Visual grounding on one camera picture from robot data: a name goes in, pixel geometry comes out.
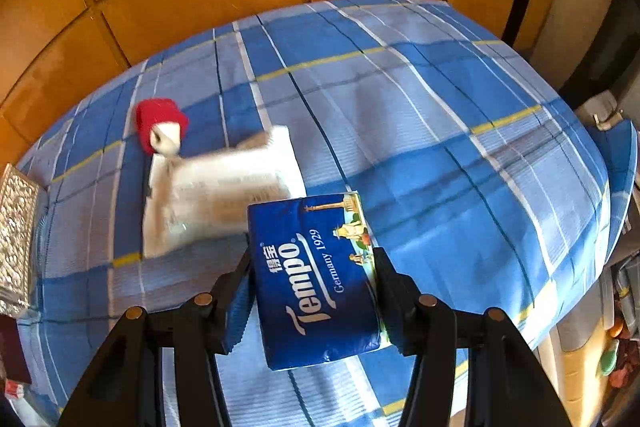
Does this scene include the red yarn ball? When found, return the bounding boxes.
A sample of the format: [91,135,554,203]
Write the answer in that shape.
[134,98,190,156]

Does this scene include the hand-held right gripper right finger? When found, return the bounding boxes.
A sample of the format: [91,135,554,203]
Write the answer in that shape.
[372,247,573,427]

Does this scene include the patterned storage basket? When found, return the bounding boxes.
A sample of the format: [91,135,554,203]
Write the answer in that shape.
[0,163,42,314]

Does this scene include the dark red booklet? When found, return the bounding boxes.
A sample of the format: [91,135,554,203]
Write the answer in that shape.
[0,314,32,384]

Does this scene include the pile of colourful clutter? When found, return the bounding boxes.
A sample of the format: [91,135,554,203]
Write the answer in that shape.
[597,252,640,423]

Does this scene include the white plastic package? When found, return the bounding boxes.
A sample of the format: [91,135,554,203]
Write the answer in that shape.
[141,125,307,259]

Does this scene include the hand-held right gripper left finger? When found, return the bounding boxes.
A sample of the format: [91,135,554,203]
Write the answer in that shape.
[57,244,258,427]

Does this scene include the blue tissue pack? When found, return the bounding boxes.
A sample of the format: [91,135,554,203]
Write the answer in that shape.
[247,191,394,371]

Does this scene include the blue plaid bed sheet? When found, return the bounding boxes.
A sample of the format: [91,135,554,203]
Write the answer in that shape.
[15,0,638,427]

